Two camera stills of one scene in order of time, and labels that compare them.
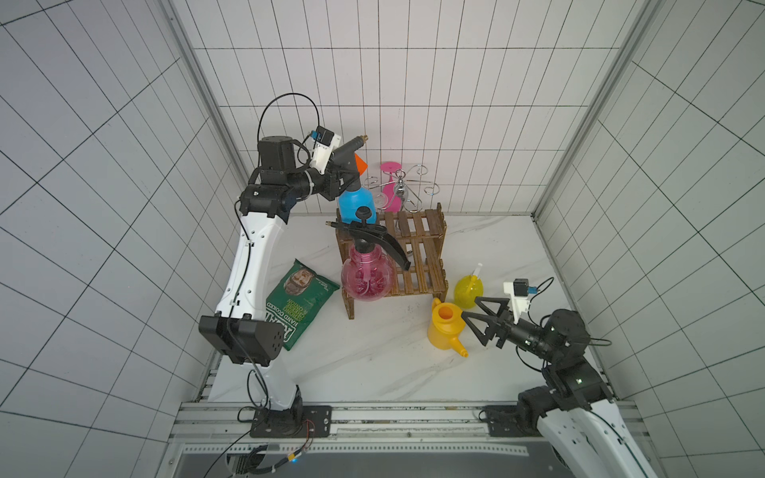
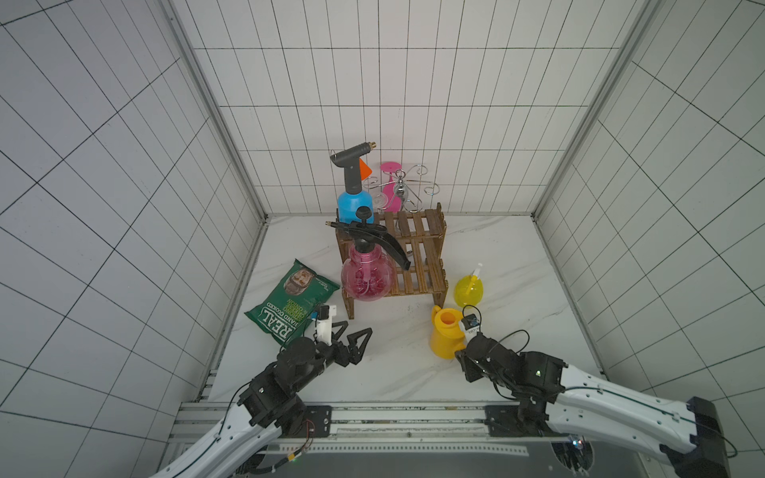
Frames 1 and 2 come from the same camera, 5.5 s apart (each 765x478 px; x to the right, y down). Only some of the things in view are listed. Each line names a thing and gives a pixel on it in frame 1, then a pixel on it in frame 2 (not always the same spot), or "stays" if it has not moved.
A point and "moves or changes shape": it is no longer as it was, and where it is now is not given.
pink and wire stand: (399, 190) stays
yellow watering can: (447, 323) moves or changes shape
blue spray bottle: (354, 197) moves or changes shape
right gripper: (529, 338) -> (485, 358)
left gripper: (335, 175) -> (356, 354)
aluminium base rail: (223, 428) stays
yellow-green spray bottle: (468, 288) stays
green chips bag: (298, 301) stays
